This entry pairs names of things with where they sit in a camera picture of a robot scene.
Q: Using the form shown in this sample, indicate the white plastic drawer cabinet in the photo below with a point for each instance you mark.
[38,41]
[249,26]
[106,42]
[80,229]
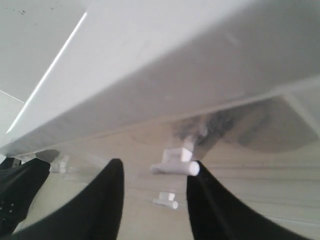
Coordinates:
[131,62]

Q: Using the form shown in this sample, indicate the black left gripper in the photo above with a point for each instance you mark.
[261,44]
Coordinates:
[18,187]

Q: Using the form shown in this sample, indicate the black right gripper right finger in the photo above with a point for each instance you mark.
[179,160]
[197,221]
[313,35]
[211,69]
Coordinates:
[216,214]

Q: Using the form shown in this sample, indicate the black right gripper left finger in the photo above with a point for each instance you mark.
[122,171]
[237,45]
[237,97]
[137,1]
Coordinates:
[94,214]

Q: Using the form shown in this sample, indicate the key bunch with blue fob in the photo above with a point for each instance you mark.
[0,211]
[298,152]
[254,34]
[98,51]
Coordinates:
[197,130]

